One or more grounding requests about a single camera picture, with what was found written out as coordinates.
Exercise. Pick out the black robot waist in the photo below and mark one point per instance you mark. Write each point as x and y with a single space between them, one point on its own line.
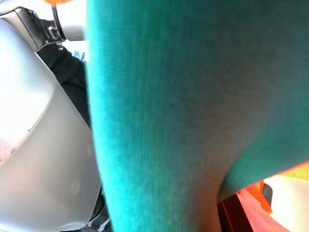
70 79

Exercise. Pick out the teal knitted cloth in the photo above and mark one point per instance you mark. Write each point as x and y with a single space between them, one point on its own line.
169 96

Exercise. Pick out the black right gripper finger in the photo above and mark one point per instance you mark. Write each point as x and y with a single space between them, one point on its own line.
228 215

